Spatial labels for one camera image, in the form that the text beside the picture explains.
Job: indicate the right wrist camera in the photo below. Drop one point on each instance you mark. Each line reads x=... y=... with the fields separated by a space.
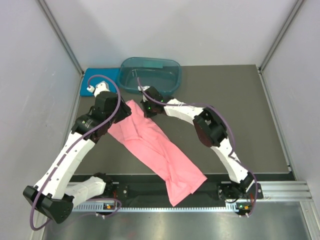
x=151 y=92

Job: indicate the pink t shirt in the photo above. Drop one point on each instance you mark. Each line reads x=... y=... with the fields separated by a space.
x=143 y=138

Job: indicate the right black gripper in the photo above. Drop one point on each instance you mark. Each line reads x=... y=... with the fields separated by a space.
x=147 y=114

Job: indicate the folded blue t shirt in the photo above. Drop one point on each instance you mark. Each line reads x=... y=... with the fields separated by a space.
x=111 y=73

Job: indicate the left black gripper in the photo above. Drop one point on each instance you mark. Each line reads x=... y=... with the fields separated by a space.
x=124 y=111

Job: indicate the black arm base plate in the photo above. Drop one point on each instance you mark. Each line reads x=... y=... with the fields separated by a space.
x=132 y=185

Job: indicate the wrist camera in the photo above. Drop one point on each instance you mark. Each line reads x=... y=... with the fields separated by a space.
x=151 y=92
x=99 y=88

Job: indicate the grey slotted cable duct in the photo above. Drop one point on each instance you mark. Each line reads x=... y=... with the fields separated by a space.
x=104 y=207

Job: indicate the teal plastic tub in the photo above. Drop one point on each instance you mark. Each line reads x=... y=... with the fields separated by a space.
x=163 y=74

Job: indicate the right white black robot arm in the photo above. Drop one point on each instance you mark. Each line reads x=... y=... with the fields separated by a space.
x=213 y=132

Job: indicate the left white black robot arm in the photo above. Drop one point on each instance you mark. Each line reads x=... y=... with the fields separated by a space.
x=51 y=195

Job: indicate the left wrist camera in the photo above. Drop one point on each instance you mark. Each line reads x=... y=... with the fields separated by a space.
x=99 y=88

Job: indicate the aluminium frame rail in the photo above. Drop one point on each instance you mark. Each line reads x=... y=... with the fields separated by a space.
x=285 y=191

